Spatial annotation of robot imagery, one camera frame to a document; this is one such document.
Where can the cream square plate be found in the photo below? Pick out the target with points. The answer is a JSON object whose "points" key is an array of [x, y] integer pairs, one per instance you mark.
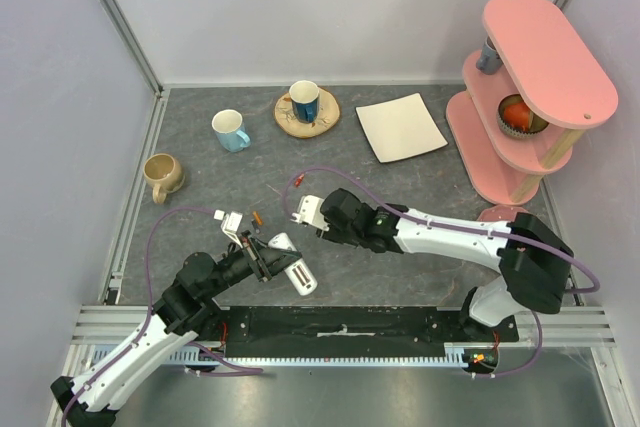
{"points": [[400, 129]]}

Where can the dark blue mug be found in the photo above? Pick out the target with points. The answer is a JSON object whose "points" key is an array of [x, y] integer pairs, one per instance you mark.
{"points": [[304, 95]]}

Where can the light blue mug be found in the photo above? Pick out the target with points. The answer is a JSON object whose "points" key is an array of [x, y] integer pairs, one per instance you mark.
{"points": [[229, 128]]}

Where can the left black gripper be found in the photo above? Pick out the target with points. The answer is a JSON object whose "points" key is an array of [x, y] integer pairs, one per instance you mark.
{"points": [[267, 260]]}

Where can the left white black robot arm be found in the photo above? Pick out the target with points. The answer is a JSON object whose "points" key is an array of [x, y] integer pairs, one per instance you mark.
{"points": [[185, 310]]}

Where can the grey cup on shelf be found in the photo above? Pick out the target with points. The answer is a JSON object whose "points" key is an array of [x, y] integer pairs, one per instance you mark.
{"points": [[489, 61]]}

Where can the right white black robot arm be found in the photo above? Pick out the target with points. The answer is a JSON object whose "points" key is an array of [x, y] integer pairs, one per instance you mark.
{"points": [[532, 263]]}

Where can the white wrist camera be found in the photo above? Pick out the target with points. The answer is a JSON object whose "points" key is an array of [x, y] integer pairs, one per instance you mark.
{"points": [[308, 213], [229, 224]]}

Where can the beige ceramic mug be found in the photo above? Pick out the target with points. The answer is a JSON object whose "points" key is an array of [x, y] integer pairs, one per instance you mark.
{"points": [[164, 174]]}

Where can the pink three-tier shelf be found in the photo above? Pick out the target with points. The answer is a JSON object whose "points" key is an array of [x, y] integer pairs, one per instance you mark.
{"points": [[546, 64]]}

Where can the orange battery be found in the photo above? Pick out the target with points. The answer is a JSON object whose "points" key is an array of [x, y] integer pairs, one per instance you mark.
{"points": [[257, 218]]}

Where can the white slotted cable duct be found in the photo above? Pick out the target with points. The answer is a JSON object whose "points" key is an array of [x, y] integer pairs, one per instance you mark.
{"points": [[453, 357]]}

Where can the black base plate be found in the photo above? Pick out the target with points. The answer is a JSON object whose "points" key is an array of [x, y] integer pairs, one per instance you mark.
{"points": [[345, 332]]}

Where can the bowl with fruit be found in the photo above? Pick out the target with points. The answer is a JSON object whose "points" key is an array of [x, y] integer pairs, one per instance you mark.
{"points": [[517, 120]]}

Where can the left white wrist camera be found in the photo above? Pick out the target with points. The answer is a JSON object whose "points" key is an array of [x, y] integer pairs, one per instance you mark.
{"points": [[229, 224]]}

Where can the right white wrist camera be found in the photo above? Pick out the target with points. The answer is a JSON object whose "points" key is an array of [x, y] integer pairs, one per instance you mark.
{"points": [[308, 213]]}

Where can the red battery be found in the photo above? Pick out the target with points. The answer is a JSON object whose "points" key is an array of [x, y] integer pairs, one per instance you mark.
{"points": [[299, 180]]}

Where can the white remote control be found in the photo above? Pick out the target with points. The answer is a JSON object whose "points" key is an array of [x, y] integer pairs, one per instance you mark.
{"points": [[301, 277]]}

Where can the pink dotted plate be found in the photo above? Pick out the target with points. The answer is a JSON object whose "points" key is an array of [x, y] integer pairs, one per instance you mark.
{"points": [[497, 213]]}

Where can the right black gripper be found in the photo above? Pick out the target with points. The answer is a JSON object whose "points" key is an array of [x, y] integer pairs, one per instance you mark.
{"points": [[329, 231]]}

